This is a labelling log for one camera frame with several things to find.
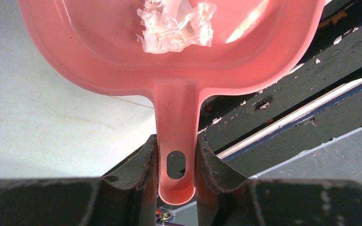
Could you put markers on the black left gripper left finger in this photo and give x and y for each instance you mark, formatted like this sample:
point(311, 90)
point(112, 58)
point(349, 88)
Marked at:
point(125, 196)

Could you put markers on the white paper scrap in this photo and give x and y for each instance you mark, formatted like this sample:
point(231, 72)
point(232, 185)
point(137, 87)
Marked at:
point(173, 25)

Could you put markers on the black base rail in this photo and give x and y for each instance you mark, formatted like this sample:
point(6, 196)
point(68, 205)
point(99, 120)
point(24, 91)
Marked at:
point(318, 101)

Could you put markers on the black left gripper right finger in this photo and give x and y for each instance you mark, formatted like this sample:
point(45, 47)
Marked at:
point(227, 198)

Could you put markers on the pink dustpan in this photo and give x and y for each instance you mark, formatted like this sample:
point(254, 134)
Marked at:
point(93, 44)

